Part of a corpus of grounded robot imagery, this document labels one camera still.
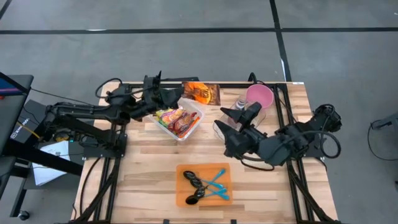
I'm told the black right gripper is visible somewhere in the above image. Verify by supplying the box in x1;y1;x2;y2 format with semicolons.
213;101;269;160

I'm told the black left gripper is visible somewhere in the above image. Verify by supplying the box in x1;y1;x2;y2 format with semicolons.
129;74;186;123

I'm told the white label spice jar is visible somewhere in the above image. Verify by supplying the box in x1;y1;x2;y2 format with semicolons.
235;95;249;111

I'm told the clear plastic container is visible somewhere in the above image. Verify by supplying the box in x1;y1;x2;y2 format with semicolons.
147;97;206;142

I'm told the red noodle packet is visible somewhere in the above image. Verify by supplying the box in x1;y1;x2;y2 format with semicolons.
167;111;197;135

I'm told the small orange snack packet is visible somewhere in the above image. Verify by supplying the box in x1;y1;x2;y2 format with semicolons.
181;82;222;106

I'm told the pink bowl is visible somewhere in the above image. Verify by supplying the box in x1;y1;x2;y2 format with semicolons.
245;83;275;109

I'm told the orange translucent plastic tray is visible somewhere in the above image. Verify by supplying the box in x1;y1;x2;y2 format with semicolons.
175;162;234;208

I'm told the yellow black device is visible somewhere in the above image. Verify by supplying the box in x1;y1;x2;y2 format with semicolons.
52;132;72;143

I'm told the black box white logo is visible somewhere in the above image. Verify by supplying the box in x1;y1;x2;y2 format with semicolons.
9;99;50;144

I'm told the white paper sheet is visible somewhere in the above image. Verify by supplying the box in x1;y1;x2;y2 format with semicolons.
32;140;72;187

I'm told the black desk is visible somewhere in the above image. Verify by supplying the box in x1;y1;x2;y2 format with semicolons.
0;72;84;218

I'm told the blue red screen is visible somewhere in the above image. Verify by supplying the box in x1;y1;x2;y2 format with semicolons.
0;77;23;96

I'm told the black rear bracket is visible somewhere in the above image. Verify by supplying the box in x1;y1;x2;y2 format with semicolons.
155;70;200;83

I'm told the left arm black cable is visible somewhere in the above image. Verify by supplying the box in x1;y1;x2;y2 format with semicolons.
95;77;124;100

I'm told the thin black desk cable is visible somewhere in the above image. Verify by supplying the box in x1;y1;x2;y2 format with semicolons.
30;87;94;106

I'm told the thick black cable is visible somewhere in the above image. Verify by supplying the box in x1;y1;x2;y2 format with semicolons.
79;157;103;218

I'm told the thin black floor cable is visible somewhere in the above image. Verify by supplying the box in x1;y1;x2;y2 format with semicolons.
367;119;398;162

